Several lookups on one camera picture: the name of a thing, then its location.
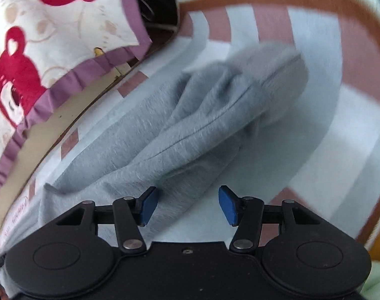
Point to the bear printed quilt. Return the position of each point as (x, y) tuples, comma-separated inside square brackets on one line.
[(68, 31)]

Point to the dark cloth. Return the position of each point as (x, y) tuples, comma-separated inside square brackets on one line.
[(158, 0)]

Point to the beige headboard panel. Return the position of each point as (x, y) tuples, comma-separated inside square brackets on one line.
[(52, 131)]

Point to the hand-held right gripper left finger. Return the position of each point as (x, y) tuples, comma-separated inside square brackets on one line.
[(149, 206)]

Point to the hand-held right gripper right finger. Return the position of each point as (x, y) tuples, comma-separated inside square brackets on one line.
[(227, 206)]

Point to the grey sweatpants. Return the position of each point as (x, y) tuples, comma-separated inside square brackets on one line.
[(193, 131)]

